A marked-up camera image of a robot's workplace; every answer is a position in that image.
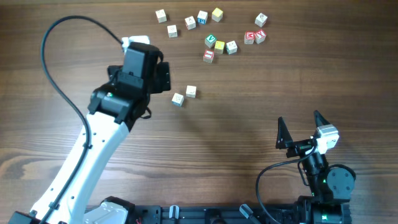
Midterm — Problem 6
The red letter I block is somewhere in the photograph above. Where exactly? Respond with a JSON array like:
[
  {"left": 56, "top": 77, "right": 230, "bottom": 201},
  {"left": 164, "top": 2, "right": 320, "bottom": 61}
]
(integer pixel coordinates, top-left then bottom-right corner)
[{"left": 203, "top": 50, "right": 215, "bottom": 63}]

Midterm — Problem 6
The wooden block blue side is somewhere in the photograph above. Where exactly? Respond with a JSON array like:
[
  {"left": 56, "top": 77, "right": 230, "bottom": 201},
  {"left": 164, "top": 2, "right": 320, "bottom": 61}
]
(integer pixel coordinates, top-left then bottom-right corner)
[{"left": 172, "top": 93, "right": 184, "bottom": 107}]

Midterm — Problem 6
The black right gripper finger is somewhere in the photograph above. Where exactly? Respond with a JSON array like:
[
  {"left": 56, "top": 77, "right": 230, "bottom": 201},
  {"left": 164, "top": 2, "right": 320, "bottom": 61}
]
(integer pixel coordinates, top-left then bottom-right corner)
[
  {"left": 313, "top": 110, "right": 330, "bottom": 127},
  {"left": 275, "top": 117, "right": 293, "bottom": 149}
]

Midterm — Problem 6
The red letter Y block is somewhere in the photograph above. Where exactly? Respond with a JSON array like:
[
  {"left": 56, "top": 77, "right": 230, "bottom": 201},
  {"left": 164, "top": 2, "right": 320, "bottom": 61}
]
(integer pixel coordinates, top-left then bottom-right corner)
[{"left": 254, "top": 29, "right": 266, "bottom": 44}]

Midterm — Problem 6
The wooden block red number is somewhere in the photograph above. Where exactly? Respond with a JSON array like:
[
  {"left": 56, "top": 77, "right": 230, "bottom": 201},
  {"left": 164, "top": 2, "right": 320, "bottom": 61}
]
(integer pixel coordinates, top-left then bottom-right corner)
[{"left": 254, "top": 13, "right": 268, "bottom": 27}]

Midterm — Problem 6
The wooden block red drawing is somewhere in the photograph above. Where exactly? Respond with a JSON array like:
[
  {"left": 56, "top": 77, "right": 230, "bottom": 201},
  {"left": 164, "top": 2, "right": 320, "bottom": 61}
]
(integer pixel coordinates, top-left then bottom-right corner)
[{"left": 184, "top": 16, "right": 197, "bottom": 30}]

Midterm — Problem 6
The green letter V block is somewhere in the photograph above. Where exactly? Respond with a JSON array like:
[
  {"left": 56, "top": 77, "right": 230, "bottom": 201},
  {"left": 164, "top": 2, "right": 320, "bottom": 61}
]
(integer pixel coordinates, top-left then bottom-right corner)
[{"left": 205, "top": 34, "right": 217, "bottom": 49}]

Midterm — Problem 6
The wooden block green side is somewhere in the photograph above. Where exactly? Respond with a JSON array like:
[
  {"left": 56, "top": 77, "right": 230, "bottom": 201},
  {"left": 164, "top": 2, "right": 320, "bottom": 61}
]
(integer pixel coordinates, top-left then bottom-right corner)
[{"left": 167, "top": 25, "right": 178, "bottom": 38}]

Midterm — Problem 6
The yellow letter K block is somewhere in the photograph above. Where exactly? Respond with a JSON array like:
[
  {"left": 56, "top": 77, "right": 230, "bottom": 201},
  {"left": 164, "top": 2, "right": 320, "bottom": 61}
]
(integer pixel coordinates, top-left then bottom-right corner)
[{"left": 214, "top": 40, "right": 225, "bottom": 54}]

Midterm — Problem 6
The blue letter P block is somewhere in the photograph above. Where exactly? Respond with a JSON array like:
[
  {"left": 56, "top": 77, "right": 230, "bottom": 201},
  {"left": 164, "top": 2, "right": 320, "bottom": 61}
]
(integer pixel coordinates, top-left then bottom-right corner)
[{"left": 197, "top": 11, "right": 208, "bottom": 24}]

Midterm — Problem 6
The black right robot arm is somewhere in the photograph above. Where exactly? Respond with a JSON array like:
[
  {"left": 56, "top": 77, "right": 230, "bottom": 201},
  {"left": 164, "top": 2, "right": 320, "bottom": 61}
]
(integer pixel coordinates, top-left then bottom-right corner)
[{"left": 275, "top": 110, "right": 356, "bottom": 224}]

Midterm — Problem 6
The plain wooden block far left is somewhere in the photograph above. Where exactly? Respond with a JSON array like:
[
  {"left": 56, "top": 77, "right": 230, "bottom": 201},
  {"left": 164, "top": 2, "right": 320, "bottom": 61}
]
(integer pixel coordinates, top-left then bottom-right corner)
[{"left": 155, "top": 9, "right": 167, "bottom": 23}]

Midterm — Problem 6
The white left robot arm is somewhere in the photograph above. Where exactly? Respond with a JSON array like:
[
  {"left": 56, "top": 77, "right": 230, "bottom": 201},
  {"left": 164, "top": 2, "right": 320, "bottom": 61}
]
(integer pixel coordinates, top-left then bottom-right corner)
[{"left": 9, "top": 42, "right": 170, "bottom": 223}]

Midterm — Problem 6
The wooden block hand drawing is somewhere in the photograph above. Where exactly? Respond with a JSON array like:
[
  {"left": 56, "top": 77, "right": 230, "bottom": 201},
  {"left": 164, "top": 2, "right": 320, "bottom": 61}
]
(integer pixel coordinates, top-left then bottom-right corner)
[{"left": 226, "top": 40, "right": 238, "bottom": 55}]

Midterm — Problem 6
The yellow top wooden block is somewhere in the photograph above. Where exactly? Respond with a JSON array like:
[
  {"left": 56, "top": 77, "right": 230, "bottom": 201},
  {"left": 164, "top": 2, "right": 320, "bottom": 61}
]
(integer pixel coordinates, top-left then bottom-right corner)
[{"left": 211, "top": 7, "right": 223, "bottom": 22}]

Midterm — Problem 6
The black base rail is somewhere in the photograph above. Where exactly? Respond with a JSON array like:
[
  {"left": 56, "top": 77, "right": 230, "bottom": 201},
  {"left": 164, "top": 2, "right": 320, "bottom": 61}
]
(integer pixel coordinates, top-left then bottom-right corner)
[{"left": 129, "top": 203, "right": 352, "bottom": 224}]

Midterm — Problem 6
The red letter M block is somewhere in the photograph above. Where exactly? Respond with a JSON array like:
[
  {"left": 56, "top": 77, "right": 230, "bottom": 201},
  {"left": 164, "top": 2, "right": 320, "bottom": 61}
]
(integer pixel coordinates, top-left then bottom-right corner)
[{"left": 244, "top": 31, "right": 255, "bottom": 45}]

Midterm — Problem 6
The wooden block red side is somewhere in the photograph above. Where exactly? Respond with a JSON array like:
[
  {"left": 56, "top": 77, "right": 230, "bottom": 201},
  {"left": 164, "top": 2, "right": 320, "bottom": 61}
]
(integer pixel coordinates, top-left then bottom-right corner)
[{"left": 186, "top": 85, "right": 197, "bottom": 98}]

